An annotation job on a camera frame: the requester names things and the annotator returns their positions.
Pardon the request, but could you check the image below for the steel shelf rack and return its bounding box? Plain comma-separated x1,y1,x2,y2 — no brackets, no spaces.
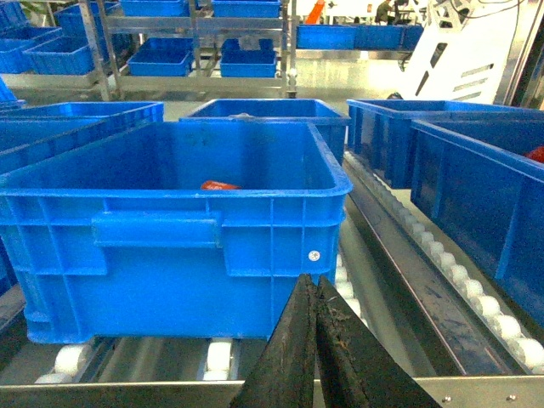
1,153,543,407

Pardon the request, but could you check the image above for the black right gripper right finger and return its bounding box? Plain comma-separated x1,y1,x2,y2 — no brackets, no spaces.
316,276,439,407

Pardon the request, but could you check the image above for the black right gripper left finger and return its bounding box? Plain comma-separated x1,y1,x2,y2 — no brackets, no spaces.
229,275,317,407

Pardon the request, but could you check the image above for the blue bin middle front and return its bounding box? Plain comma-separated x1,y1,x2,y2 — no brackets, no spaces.
1,101,164,272

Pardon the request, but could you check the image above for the blue bin right front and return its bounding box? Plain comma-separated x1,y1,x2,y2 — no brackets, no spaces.
1,118,352,343

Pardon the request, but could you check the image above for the blue bin right rear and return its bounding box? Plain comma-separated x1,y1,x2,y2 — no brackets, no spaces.
178,98,352,167

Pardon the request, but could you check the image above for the blue bin far right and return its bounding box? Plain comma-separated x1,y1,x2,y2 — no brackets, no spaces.
411,118,543,323

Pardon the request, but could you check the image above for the white machine panel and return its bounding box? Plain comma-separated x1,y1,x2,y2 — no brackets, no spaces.
389,1,525,104

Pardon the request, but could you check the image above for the blue bin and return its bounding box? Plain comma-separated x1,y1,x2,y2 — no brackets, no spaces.
178,98,352,167
411,118,543,323
1,101,164,272
1,118,352,343

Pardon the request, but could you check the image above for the orange cylindrical cap 4680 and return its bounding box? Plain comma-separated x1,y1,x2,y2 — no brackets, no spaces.
201,180,241,190

